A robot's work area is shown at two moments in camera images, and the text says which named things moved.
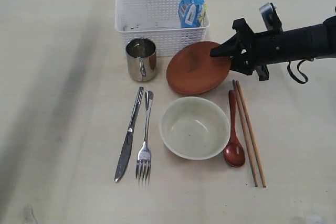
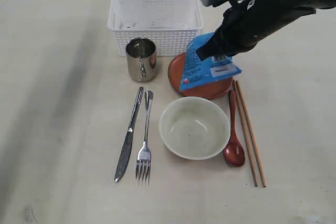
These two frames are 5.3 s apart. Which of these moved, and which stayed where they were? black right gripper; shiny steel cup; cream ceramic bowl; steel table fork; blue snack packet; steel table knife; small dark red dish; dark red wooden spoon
Moved: blue snack packet; black right gripper; small dark red dish
Stayed: cream ceramic bowl; steel table knife; dark red wooden spoon; shiny steel cup; steel table fork
